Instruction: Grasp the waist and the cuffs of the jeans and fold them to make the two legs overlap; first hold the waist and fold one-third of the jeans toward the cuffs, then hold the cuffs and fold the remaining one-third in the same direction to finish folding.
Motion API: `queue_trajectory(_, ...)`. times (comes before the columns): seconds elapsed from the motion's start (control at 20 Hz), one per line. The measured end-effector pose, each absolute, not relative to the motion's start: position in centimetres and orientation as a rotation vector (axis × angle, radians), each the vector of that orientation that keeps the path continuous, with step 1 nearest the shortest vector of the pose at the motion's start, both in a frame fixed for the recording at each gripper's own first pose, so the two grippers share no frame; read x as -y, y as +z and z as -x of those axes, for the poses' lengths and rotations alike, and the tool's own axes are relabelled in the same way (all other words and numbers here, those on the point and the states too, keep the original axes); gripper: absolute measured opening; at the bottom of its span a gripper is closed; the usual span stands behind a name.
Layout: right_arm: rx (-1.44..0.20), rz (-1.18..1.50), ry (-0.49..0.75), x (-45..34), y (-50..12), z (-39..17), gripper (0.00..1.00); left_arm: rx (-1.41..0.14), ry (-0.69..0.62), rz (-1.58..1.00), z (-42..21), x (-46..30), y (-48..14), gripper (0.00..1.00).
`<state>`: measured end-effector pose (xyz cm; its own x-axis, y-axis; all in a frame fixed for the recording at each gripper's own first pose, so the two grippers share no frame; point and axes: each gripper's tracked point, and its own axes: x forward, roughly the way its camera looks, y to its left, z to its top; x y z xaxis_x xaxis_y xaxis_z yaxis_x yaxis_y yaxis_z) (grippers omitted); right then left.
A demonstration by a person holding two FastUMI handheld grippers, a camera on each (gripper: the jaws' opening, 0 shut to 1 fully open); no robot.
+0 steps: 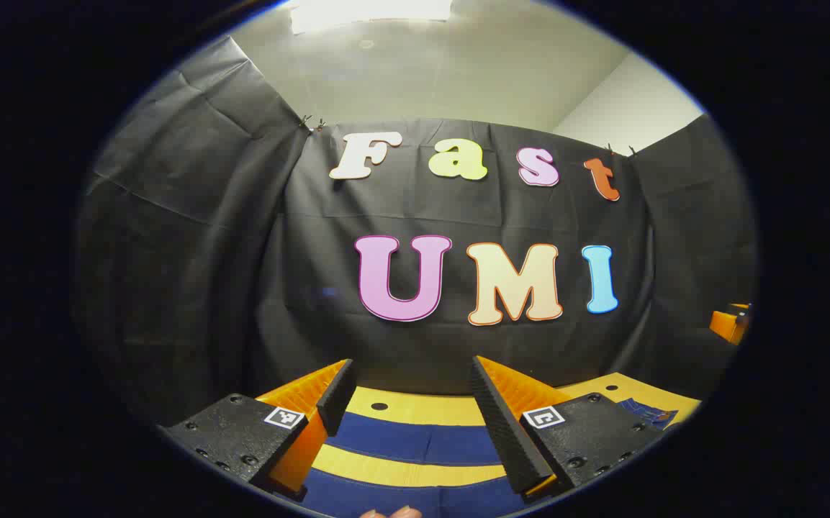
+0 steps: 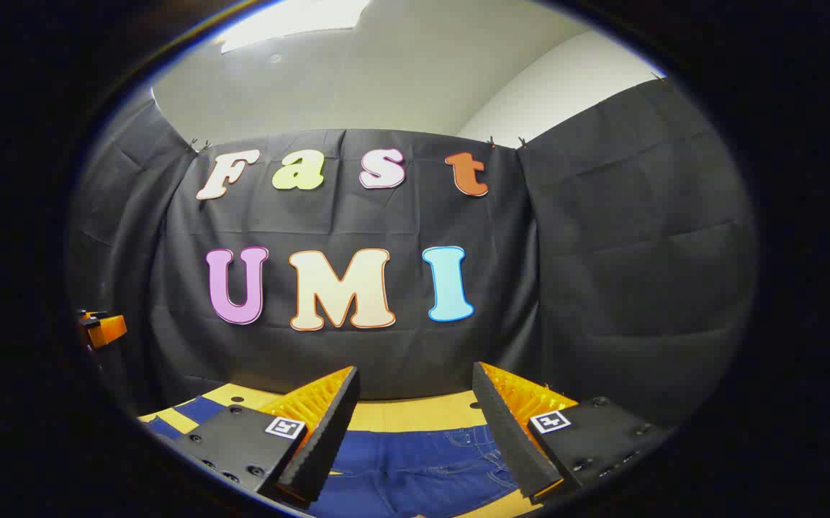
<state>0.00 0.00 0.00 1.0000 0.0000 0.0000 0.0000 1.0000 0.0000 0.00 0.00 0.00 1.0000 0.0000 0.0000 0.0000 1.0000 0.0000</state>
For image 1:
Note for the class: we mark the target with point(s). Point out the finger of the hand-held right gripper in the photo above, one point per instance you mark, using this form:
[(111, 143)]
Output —
[(724, 325)]

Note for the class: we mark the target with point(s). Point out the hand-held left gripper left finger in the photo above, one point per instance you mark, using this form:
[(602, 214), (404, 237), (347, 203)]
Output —
[(337, 394)]

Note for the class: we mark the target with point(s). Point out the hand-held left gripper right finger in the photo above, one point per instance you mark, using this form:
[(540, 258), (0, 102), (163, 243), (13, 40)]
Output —
[(501, 424)]

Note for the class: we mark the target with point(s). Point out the blue denim jeans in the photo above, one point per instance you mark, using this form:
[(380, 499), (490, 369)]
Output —
[(414, 440)]

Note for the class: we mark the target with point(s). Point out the black backdrop cloth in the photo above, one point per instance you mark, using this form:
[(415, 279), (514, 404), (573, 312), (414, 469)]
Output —
[(242, 288)]

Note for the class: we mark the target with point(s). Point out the white ceiling light panel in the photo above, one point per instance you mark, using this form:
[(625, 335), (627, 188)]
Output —
[(368, 11)]

